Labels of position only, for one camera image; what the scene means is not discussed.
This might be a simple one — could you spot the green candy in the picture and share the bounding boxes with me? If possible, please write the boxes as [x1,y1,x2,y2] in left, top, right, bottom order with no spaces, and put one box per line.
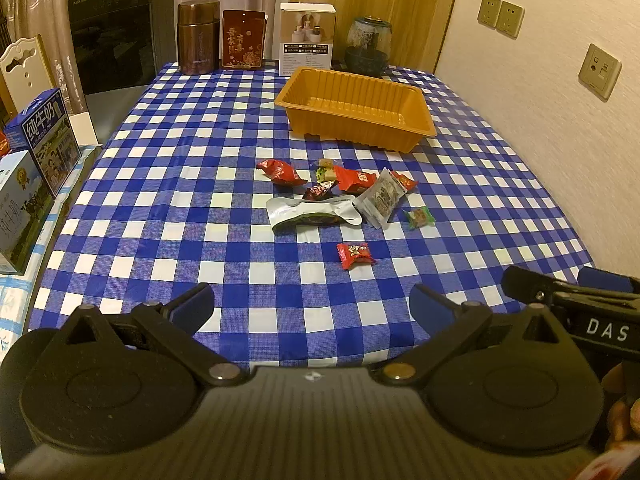
[404,206,436,230]

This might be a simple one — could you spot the small red orange packet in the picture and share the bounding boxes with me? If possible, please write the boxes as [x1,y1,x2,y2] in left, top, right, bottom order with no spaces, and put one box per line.
[392,171,418,192]

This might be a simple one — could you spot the clear grey snack packet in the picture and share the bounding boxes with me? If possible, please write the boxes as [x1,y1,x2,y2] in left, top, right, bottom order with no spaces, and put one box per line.
[355,168,407,230]

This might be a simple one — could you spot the red square candy packet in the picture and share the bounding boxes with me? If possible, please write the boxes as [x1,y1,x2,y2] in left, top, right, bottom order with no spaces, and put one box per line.
[336,242,376,270]

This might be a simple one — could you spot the red rectangular snack packet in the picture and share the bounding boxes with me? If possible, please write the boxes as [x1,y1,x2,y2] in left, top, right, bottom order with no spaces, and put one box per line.
[333,166,378,195]

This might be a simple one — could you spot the dark red small snack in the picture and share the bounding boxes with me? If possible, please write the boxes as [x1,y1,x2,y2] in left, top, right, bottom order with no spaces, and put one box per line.
[303,180,336,202]

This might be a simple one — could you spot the green yellow cake packet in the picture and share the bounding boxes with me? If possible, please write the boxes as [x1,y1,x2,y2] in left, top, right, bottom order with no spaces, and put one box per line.
[316,158,338,183]

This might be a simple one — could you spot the red crinkled snack packet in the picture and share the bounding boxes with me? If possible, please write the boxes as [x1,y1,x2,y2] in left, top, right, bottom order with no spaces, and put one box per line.
[256,159,307,188]

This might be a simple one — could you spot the person right hand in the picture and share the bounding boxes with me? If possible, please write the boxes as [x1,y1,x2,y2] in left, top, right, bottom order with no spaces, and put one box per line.
[601,363,639,448]

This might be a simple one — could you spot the light blue milk box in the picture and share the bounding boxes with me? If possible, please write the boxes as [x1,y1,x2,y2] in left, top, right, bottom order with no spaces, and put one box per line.
[0,151,53,274]

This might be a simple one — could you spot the blue white checkered tablecloth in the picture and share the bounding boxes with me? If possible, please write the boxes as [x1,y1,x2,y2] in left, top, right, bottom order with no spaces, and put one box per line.
[28,65,591,367]

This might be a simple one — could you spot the blue milk carton box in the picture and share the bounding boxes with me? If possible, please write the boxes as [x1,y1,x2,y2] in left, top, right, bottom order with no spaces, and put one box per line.
[4,88,80,196]

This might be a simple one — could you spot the orange plastic tray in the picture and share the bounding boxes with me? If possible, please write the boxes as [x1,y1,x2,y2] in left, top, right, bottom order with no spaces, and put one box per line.
[274,67,437,154]

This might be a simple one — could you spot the green glass jar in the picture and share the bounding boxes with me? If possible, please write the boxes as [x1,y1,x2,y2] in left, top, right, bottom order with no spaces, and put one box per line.
[345,15,393,78]

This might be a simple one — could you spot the white chair back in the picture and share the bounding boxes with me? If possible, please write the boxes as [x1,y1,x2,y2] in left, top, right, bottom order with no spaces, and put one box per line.
[1,35,56,117]

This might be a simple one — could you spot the white humidifier carton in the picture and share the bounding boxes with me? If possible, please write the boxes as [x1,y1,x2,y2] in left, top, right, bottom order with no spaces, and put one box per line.
[278,2,336,77]

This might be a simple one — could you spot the black appliance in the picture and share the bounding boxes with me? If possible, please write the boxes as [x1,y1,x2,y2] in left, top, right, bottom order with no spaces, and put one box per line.
[67,0,177,97]

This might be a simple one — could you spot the dark red gift box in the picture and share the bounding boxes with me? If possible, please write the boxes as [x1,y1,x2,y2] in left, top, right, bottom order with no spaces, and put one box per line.
[221,10,267,70]

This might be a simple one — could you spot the brown metal canister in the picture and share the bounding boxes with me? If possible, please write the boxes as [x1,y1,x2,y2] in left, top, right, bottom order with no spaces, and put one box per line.
[177,0,220,75]

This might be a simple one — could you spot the network wall socket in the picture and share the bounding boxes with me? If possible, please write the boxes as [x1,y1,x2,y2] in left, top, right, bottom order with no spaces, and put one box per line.
[578,44,623,101]

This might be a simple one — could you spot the right double wall socket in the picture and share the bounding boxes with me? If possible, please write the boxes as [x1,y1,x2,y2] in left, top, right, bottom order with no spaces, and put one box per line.
[496,1,525,39]

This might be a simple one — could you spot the double wall socket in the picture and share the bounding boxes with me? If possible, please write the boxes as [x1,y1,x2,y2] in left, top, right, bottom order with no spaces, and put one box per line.
[496,1,525,39]
[477,0,502,28]

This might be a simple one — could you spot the left double wall socket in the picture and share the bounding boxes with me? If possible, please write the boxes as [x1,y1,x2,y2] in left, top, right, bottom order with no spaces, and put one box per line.
[477,0,502,28]

